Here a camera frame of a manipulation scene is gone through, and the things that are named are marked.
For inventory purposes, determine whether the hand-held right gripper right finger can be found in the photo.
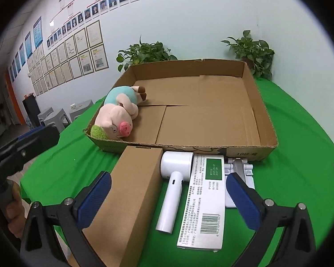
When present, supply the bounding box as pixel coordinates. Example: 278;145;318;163
225;172;318;267

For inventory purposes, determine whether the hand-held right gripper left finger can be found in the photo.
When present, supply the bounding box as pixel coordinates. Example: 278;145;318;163
19;171;113;267

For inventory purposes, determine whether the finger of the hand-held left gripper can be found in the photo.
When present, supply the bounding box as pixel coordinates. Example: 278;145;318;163
15;125;60;163

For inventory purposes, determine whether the white folding phone stand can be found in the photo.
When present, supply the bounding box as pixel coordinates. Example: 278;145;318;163
223;157;257;208

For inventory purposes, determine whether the white green-label medicine box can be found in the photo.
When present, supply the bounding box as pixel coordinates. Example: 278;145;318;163
177;154;226;252

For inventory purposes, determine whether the white handheld hair dryer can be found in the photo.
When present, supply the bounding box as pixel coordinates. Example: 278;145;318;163
155;151;194;233

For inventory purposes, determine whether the shallow cardboard tray box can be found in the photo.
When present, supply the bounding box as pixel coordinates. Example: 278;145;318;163
85;59;279;162

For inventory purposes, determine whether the person's left hand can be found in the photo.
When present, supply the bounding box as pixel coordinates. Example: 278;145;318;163
4;181;31;238

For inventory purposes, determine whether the grey plastic stool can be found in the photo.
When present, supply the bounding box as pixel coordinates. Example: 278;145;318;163
37;107;56;125
69;100;94;121
44;111;73;132

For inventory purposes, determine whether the black cabinet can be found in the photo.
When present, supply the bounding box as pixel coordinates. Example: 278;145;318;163
22;93;41;127

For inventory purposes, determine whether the long brown cardboard box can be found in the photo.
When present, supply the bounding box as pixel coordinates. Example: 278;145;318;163
82;145;164;267

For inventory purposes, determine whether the green tablecloth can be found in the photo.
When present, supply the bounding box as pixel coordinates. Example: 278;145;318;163
19;78;334;267

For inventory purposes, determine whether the pink pig plush toy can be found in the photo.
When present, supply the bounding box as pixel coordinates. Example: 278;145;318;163
90;86;147;140

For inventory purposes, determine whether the bushy potted green plant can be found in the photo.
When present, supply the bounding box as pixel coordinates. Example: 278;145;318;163
116;36;178;73

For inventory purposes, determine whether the row of portrait photos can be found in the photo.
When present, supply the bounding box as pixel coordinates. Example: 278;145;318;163
46;0;166;49

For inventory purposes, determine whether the tall potted green plant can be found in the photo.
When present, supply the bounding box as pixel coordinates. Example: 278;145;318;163
221;30;275;81

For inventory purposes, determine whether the group of framed wall certificates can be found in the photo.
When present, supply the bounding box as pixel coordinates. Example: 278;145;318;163
26;19;110;96

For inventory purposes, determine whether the row of blue wall posters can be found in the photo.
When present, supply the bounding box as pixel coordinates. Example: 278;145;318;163
9;16;43;83

